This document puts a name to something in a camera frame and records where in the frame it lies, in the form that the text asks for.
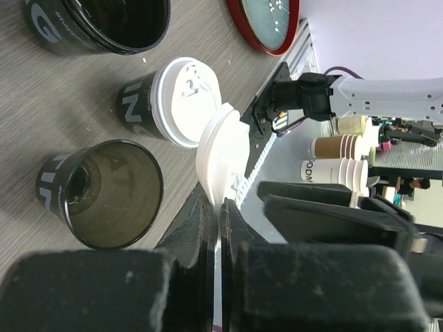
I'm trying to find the stacked white paper cups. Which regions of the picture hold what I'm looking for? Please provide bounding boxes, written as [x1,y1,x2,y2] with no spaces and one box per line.
[300,158,368,185]

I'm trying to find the black paper coffee cup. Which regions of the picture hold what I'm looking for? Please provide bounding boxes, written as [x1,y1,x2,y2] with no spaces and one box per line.
[35,139,164,250]

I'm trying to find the white cup lid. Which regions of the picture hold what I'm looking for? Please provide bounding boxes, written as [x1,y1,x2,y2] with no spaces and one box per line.
[150,57,222,149]
[196,103,250,212]

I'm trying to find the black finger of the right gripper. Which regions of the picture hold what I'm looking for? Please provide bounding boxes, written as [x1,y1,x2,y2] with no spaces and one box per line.
[257,181,415,249]

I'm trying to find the blue plate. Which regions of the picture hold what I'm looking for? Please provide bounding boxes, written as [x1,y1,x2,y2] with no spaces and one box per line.
[240,0,291,50]

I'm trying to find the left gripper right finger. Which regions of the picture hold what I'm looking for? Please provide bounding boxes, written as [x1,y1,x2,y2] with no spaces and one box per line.
[221,200,429,331]

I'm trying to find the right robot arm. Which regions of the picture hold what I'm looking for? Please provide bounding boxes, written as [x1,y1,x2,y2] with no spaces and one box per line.
[257,73,442,254]

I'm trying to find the red round tray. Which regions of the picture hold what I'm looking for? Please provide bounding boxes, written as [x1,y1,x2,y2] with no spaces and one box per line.
[225,0,300,57]

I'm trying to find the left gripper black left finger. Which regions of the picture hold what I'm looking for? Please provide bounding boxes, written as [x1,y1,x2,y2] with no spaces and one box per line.
[1,196,217,331]

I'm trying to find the stacked brown paper cups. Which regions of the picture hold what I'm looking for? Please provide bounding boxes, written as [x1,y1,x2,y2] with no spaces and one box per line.
[311,134,364,160]

